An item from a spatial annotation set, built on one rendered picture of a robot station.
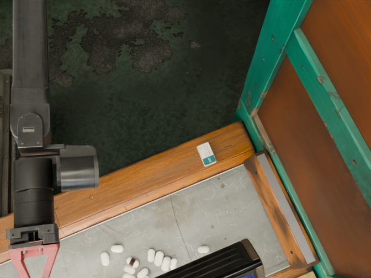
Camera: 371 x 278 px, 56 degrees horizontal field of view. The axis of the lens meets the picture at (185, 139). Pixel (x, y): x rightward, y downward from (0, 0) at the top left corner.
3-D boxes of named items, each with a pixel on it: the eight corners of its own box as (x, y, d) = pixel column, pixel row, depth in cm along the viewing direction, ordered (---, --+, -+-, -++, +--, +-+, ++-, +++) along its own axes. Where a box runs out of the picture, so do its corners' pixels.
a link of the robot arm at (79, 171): (23, 131, 61) (16, 112, 53) (91, 128, 65) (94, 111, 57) (25, 199, 58) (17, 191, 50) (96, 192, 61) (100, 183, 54)
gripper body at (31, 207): (59, 239, 58) (57, 194, 60) (57, 236, 48) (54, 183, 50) (16, 245, 56) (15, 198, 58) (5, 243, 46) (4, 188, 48)
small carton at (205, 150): (196, 148, 100) (196, 146, 98) (207, 143, 100) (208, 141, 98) (205, 166, 98) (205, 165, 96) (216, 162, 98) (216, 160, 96)
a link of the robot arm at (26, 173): (15, 160, 57) (10, 151, 52) (59, 158, 59) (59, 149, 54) (16, 203, 55) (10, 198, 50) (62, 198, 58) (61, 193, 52)
